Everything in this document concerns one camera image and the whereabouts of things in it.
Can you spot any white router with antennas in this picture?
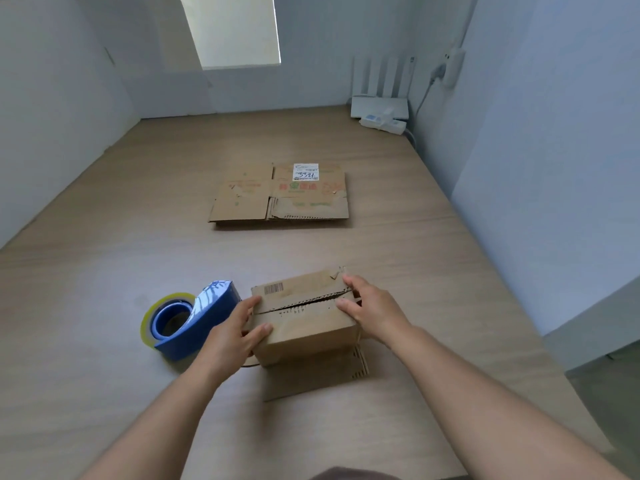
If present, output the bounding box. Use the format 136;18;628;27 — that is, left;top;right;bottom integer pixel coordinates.
349;55;417;121

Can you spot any person's right forearm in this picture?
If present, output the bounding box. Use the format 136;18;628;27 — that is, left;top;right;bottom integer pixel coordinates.
392;325;631;480

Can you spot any person's left hand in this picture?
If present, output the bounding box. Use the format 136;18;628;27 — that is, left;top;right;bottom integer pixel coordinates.
197;296;274;386

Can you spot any white power strip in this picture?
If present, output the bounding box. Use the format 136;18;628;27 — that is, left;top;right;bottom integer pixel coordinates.
358;108;407;136

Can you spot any person's right hand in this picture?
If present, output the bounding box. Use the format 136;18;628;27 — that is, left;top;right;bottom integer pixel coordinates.
335;274;413;349

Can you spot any person's left forearm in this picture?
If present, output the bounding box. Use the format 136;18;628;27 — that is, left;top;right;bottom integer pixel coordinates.
79;362;229;480

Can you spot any clear yellowish tape roll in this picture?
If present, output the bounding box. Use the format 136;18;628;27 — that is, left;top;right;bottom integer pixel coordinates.
139;292;197;350

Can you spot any barcode-printed cardboard box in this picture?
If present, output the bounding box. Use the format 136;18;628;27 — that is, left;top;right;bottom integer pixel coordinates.
243;267;371;403

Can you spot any blue tape dispenser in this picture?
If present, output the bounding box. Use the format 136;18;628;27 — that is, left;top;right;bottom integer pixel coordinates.
151;280;243;362

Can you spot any bright window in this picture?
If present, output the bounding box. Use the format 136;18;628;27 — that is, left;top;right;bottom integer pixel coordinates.
177;0;283;71

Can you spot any large torn cardboard box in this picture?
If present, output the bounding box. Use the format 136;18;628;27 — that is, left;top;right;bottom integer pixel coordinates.
208;163;351;225

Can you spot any white foam partition board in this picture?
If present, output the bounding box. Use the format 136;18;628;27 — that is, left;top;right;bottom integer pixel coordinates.
0;0;141;249

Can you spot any grey power cable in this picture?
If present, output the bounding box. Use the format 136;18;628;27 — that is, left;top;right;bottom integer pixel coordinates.
405;64;447;146

